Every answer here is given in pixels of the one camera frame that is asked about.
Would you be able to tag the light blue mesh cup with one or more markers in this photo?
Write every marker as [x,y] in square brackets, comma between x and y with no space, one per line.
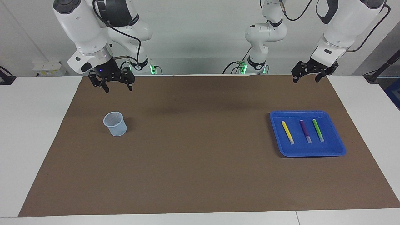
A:
[115,125]

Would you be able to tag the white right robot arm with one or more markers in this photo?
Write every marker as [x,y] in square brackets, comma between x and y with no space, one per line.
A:
[81,25]

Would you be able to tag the brown table mat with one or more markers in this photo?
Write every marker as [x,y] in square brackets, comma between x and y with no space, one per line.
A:
[200,162]

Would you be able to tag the black clamp mount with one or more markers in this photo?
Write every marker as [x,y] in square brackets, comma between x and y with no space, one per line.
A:
[6,79]

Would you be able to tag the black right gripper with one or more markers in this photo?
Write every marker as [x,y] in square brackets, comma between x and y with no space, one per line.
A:
[107,70]

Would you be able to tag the yellow highlighter pen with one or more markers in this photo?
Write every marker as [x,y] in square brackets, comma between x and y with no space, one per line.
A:
[287,132]

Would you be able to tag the white power socket box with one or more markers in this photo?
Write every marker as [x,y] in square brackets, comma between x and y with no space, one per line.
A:
[48,68]

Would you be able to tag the green highlighter pen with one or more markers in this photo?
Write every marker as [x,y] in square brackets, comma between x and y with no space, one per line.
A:
[317,129]

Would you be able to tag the black stand pole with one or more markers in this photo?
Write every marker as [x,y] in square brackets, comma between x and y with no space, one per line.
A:
[382,67]

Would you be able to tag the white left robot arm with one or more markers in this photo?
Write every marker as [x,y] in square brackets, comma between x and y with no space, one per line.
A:
[343,22]

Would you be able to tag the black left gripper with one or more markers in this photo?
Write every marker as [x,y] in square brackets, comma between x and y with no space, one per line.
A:
[314,66]

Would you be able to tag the blue plastic tray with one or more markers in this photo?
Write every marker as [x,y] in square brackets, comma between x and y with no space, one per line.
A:
[297,147]

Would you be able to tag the purple highlighter pen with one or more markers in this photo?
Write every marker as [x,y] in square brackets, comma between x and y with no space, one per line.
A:
[304,129]

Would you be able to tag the blue crate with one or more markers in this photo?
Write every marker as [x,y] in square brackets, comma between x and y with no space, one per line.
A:
[394,93]

